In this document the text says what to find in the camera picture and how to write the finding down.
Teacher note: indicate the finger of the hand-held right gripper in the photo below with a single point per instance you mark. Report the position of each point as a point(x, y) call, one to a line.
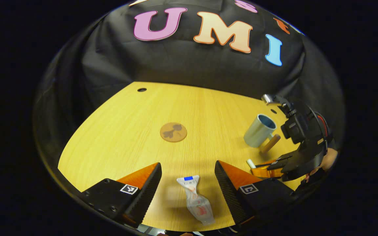
point(266, 171)

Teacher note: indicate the black backdrop cloth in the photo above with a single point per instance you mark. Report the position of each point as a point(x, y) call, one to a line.
point(176, 62)

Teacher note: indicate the pale green toothbrush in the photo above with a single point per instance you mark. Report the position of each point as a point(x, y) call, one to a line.
point(251, 163)

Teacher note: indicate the round brown coaster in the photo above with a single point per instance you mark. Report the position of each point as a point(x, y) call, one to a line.
point(173, 132)

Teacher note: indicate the wooden desktop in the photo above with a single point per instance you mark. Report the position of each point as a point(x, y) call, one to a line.
point(116, 144)

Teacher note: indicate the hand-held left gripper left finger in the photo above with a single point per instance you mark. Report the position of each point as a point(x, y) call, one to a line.
point(148, 193)

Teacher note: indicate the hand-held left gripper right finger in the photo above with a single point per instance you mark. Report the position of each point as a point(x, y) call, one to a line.
point(230, 193)

